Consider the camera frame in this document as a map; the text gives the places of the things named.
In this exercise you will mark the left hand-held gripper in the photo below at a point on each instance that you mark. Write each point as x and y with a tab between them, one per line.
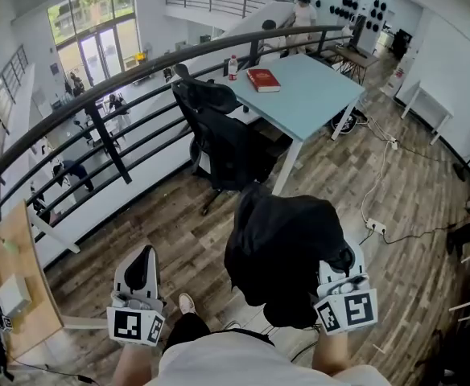
128	325

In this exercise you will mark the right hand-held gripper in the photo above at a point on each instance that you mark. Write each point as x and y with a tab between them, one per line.
351	308

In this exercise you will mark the black clothing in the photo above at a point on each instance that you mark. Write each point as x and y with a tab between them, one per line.
283	247

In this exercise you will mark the black office chair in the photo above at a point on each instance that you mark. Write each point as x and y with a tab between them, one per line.
223	143

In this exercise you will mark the person's right forearm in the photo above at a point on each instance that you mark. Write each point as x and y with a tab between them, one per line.
333	352

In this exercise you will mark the person's left forearm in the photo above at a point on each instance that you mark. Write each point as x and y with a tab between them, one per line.
136	364

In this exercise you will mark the white power strip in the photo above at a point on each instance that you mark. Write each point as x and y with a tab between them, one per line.
376	225

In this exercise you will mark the person's light shoe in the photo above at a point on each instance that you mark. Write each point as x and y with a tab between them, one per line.
186	304

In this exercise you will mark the person's black trouser leg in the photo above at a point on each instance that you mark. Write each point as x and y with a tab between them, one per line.
186	330

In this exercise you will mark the white box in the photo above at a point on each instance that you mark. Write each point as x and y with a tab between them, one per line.
13	296

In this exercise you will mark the light wooden desk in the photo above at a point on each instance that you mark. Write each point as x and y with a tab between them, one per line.
13	255

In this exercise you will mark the person's white shirt torso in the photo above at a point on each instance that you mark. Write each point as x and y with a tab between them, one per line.
239	364

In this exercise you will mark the white plug adapter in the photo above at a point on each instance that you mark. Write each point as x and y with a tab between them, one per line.
393	143

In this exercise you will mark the black metal railing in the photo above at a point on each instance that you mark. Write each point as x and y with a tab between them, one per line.
110	147

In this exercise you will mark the black bag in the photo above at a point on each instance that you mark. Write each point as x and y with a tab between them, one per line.
345	124

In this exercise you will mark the green plant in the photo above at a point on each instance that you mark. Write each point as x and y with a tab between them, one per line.
1	237

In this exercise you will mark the light blue table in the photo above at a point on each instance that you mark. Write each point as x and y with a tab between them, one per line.
307	95

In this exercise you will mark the white side table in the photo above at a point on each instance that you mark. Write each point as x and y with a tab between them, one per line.
430	103

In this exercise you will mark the red book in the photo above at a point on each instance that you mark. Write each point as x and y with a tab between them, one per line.
264	80

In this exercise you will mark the dark wooden table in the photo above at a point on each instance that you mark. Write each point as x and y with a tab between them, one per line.
357	56

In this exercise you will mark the clear bottle with red label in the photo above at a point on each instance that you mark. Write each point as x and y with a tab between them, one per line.
233	70

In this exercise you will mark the black monitor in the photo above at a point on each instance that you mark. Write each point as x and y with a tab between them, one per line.
357	32

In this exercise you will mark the glass entrance doors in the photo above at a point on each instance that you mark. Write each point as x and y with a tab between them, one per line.
98	34

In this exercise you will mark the grey balcony railing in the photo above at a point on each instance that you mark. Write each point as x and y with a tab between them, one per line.
219	0

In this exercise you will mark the group of black wall-mounted headsets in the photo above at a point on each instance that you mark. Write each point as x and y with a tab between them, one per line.
345	2

